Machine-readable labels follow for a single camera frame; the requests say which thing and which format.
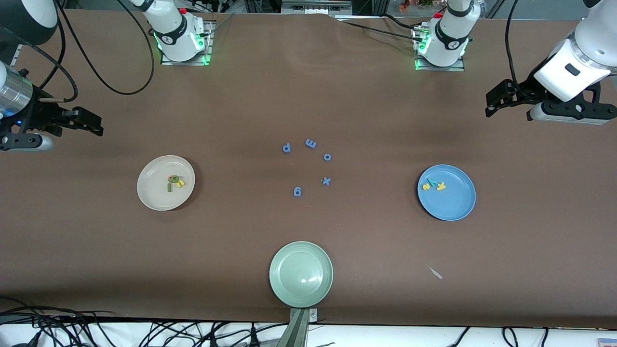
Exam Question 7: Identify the beige round plate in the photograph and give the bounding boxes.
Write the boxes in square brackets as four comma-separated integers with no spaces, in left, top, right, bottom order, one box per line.
[136,155,196,212]

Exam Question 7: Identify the blue round plate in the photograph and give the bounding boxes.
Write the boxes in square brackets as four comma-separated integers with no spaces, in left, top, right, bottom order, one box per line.
[417,164,477,221]

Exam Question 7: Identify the orange background object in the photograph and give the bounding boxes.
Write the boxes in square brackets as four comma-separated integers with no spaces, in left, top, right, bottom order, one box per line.
[398,0,434,13]

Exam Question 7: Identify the brown table cover sheet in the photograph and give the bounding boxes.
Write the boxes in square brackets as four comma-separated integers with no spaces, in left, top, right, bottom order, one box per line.
[0,9,617,329]

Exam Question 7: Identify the green round plate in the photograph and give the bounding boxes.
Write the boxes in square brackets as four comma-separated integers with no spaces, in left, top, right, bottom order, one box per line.
[269,241,334,308]

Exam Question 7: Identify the black cable across table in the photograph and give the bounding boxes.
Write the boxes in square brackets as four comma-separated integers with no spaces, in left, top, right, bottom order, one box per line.
[337,13,426,45]

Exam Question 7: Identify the tangled black cables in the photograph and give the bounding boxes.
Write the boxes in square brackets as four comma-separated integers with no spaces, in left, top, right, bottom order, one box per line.
[0,295,290,347]

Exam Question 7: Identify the metal frame rail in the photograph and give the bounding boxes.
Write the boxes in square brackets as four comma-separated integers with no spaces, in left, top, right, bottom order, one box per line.
[281,0,353,16]

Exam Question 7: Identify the black hanging cable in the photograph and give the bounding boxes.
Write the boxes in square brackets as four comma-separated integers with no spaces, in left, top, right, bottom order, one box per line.
[446,327,472,347]

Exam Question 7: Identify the aluminium camera mount post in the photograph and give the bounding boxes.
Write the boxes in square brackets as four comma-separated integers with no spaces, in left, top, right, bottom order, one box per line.
[276,307,319,347]

